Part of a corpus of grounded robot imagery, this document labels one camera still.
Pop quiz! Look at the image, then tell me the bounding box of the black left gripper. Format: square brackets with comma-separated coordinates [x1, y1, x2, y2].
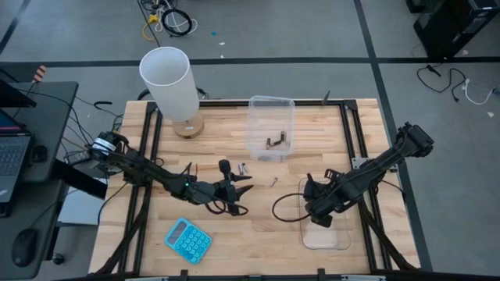
[193, 158, 255, 216]

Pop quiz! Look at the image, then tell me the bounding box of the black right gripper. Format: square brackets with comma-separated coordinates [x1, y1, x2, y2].
[303, 169, 348, 229]

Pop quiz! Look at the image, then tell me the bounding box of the clear rounded plastic container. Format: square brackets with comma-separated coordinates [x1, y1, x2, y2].
[298, 177, 352, 251]

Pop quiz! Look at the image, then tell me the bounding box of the blue calculator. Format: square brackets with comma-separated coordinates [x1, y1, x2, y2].
[163, 217, 213, 265]

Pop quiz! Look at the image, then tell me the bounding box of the white shade wooden lamp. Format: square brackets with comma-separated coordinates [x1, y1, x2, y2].
[138, 45, 205, 140]

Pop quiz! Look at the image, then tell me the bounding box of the tall clear plastic bin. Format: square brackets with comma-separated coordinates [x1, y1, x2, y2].
[246, 94, 296, 163]

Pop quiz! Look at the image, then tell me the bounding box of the grey flat box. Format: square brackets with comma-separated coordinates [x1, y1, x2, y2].
[57, 187, 103, 226]

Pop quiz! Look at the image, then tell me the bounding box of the black power brick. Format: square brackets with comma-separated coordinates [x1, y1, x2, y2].
[64, 150, 91, 165]

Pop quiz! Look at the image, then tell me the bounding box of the black desk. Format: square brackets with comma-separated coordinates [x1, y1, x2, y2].
[0, 80, 80, 281]

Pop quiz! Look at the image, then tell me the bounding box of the black equipment cart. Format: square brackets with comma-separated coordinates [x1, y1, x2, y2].
[405, 0, 500, 59]

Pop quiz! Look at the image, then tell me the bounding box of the black computer mouse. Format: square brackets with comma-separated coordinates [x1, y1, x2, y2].
[11, 228, 39, 268]

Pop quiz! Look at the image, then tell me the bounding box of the dark laptop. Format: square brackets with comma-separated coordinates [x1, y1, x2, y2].
[0, 108, 34, 205]

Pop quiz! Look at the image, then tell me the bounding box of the black monitor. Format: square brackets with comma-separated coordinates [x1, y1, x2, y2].
[0, 80, 38, 108]

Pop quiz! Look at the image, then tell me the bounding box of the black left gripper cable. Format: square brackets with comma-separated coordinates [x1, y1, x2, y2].
[205, 197, 250, 216]

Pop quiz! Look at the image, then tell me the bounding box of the black aluminium rig frame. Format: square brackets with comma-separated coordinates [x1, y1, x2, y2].
[88, 99, 421, 281]

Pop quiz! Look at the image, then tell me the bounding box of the black floor cable with plug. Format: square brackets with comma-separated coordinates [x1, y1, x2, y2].
[416, 64, 468, 103]

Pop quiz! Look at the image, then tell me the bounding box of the white floor cable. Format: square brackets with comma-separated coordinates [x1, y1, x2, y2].
[462, 79, 499, 106]
[155, 0, 198, 34]

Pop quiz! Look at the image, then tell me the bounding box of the black coiled floor cable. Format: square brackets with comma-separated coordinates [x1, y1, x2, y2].
[162, 8, 194, 38]

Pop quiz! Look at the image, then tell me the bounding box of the yellow floor cable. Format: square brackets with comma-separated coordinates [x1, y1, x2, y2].
[141, 13, 161, 42]

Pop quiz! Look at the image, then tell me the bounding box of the long black floor cable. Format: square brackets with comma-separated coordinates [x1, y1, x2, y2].
[136, 0, 163, 48]

